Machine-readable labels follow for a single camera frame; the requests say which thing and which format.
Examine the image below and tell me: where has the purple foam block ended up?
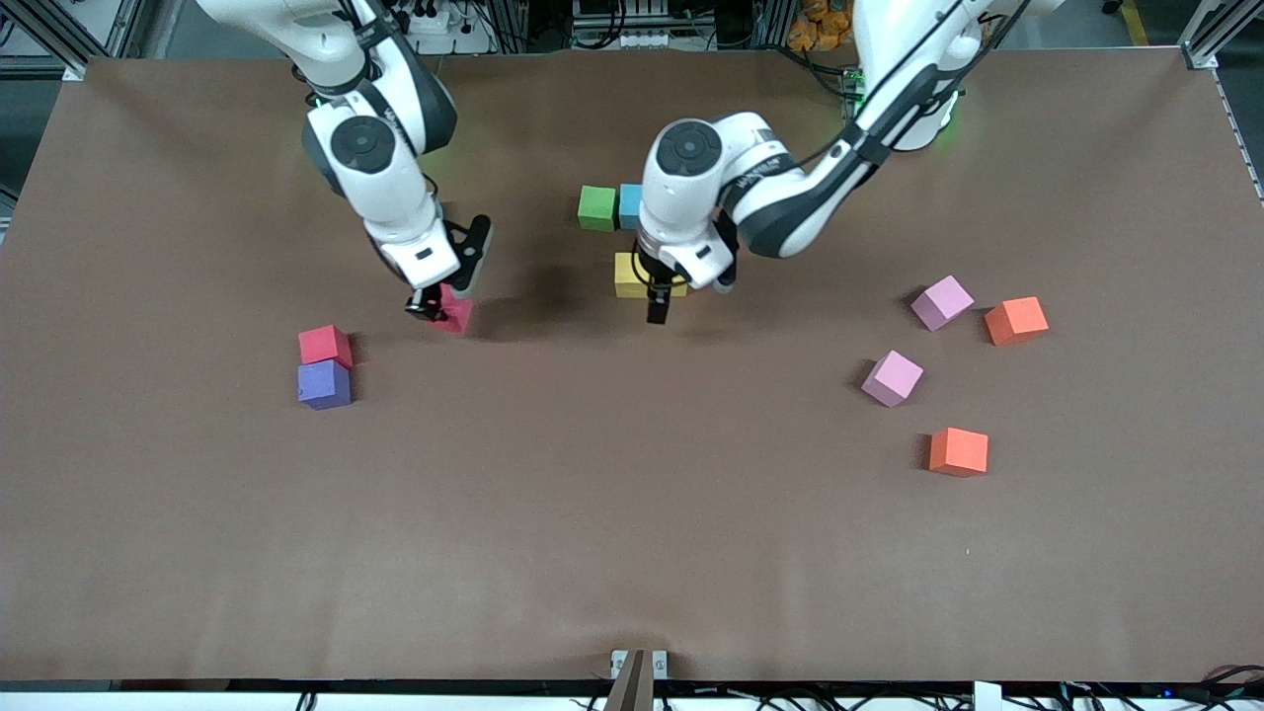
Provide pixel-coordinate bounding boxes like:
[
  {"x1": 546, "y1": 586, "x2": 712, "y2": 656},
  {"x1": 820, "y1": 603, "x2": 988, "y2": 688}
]
[{"x1": 296, "y1": 359, "x2": 353, "y2": 412}]

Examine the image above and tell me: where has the aluminium frame profile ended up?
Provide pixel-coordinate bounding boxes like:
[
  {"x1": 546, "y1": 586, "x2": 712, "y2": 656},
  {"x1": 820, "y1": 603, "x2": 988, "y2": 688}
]
[
  {"x1": 0, "y1": 0, "x2": 149, "y2": 82},
  {"x1": 1177, "y1": 0, "x2": 1264, "y2": 72}
]

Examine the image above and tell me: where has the red foam block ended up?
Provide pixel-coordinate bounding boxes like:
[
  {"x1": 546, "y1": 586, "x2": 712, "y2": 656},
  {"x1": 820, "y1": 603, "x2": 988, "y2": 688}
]
[
  {"x1": 434, "y1": 284, "x2": 474, "y2": 335},
  {"x1": 298, "y1": 324, "x2": 355, "y2": 371}
]

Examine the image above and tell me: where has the orange foam block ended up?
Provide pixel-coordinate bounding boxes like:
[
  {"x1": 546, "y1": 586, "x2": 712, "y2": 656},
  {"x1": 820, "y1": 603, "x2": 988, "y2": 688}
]
[
  {"x1": 984, "y1": 296, "x2": 1050, "y2": 348},
  {"x1": 928, "y1": 427, "x2": 989, "y2": 479}
]

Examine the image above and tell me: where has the white power strip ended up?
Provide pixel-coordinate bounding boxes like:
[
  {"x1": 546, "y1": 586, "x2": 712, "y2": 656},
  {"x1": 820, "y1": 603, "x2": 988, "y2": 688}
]
[{"x1": 390, "y1": 0, "x2": 495, "y2": 55}]

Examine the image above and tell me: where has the pink foam block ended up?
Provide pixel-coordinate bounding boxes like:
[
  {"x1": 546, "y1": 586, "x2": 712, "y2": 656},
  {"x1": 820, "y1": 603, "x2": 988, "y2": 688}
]
[
  {"x1": 860, "y1": 349, "x2": 925, "y2": 409},
  {"x1": 909, "y1": 275, "x2": 976, "y2": 333}
]

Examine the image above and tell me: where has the camera mount post with bracket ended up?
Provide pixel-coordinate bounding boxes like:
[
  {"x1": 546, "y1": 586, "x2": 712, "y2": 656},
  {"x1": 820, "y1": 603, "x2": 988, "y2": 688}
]
[{"x1": 609, "y1": 648, "x2": 670, "y2": 711}]

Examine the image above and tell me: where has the orange crinkled bag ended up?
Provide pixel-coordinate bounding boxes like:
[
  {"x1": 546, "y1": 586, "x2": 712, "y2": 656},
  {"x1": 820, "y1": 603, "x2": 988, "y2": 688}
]
[{"x1": 787, "y1": 0, "x2": 856, "y2": 52}]

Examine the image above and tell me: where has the aluminium table edge rail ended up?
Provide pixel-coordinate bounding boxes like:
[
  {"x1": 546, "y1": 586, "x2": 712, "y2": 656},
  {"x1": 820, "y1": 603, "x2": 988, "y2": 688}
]
[{"x1": 1211, "y1": 67, "x2": 1264, "y2": 206}]

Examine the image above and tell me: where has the white electrical box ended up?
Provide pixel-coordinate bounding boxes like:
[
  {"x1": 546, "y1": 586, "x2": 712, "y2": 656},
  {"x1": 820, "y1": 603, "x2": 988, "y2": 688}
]
[{"x1": 573, "y1": 0, "x2": 672, "y2": 50}]

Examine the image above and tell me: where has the green foam block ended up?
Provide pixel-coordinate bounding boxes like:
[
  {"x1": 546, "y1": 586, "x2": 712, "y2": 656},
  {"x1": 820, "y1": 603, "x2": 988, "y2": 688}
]
[{"x1": 578, "y1": 185, "x2": 619, "y2": 233}]

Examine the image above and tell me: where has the brown table cover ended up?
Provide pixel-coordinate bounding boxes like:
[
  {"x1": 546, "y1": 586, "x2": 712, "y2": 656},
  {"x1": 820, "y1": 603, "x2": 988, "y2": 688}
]
[{"x1": 0, "y1": 49, "x2": 1264, "y2": 684}]

